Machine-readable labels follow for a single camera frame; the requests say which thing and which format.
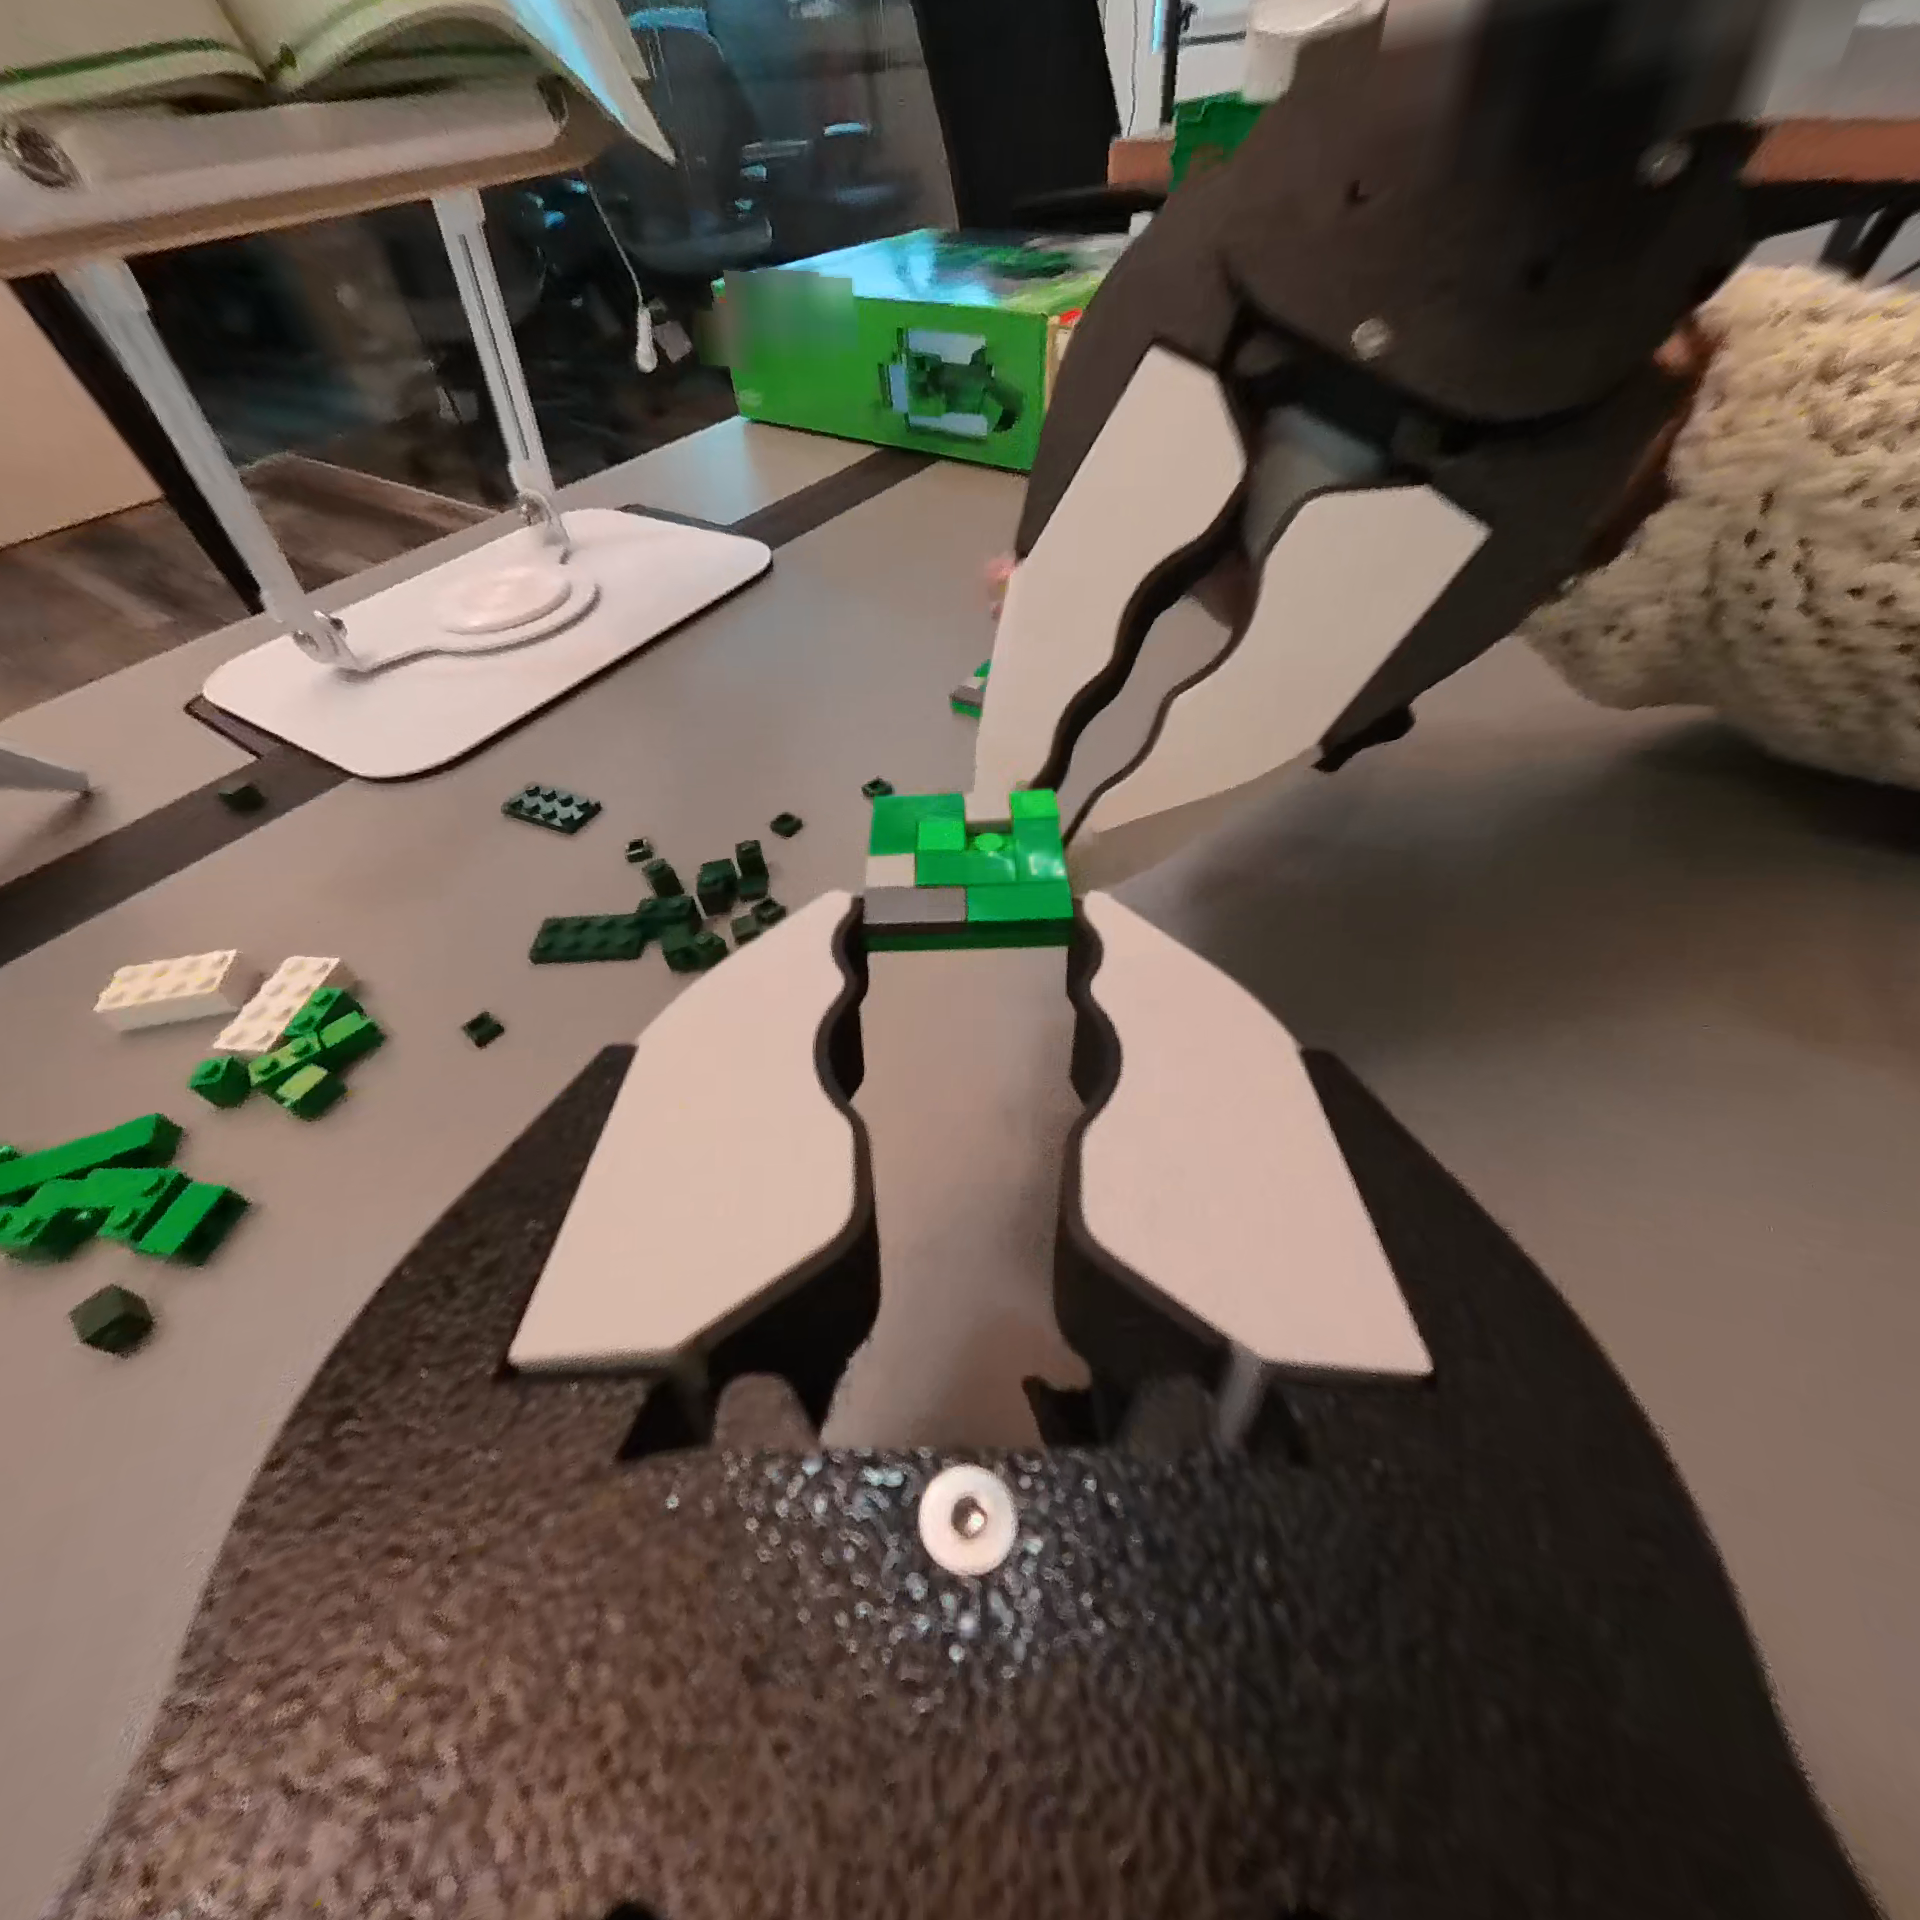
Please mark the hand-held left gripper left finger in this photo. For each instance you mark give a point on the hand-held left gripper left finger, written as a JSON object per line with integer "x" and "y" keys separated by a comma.
{"x": 705, "y": 1201}

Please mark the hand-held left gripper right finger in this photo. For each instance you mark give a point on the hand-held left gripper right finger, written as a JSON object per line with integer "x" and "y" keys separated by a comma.
{"x": 1230, "y": 1201}

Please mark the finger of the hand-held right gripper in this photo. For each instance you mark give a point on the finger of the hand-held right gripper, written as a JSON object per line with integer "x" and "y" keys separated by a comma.
{"x": 1336, "y": 629}
{"x": 1109, "y": 510}

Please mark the green lego panel with studs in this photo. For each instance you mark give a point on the green lego panel with studs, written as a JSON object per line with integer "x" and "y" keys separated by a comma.
{"x": 966, "y": 878}

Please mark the white lego brick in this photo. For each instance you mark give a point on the white lego brick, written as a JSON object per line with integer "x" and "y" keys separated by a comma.
{"x": 277, "y": 998}
{"x": 168, "y": 990}

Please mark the green lego box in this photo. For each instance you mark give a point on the green lego box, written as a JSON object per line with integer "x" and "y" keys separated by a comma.
{"x": 961, "y": 375}

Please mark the flat green lego panel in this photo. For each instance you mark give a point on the flat green lego panel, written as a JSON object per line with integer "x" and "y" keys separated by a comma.
{"x": 970, "y": 694}

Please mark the pile of green lego bricks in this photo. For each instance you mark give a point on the pile of green lego bricks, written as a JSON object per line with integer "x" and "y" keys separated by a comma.
{"x": 149, "y": 1201}

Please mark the lego instruction booklet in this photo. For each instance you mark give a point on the lego instruction booklet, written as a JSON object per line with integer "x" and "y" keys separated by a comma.
{"x": 376, "y": 30}

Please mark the green plastic crate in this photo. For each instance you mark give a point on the green plastic crate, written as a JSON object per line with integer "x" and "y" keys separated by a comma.
{"x": 1208, "y": 136}

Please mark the pile of dark green pieces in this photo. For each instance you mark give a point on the pile of dark green pieces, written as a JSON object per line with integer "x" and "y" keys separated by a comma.
{"x": 600, "y": 938}

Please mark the black partition panel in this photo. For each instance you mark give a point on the black partition panel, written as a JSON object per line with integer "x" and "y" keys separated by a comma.
{"x": 1019, "y": 105}

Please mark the group of black office chairs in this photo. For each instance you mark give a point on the group of black office chairs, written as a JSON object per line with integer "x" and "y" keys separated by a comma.
{"x": 705, "y": 182}

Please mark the white book stand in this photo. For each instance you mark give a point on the white book stand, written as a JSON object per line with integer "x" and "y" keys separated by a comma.
{"x": 493, "y": 662}

